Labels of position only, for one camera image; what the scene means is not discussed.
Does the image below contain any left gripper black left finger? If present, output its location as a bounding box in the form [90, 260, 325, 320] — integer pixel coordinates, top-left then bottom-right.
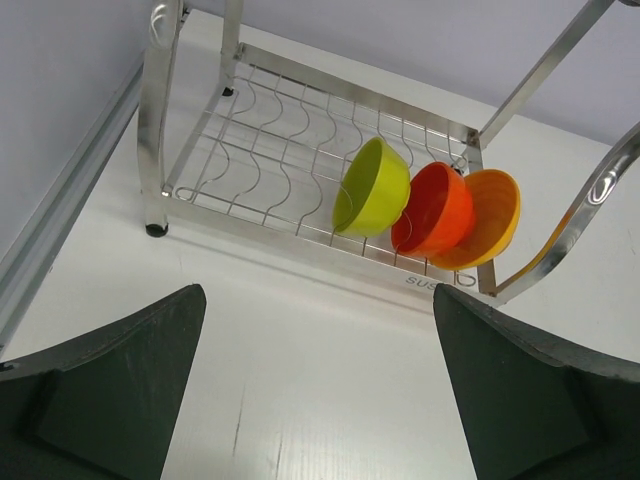
[1, 284, 207, 479]

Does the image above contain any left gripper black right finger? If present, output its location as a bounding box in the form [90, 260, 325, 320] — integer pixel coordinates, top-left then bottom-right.
[433, 284, 639, 479]

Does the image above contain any steel two-tier dish rack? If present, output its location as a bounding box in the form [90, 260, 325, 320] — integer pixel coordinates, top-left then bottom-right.
[137, 1, 639, 306]

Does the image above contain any yellow orange bowl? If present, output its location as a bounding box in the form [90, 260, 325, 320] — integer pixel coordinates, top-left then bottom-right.
[430, 169, 521, 271]

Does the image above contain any red orange bowl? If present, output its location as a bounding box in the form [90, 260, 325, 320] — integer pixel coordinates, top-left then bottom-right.
[391, 162, 476, 259]

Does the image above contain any lime green bowl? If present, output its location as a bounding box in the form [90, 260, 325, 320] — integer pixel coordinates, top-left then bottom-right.
[332, 137, 411, 237]

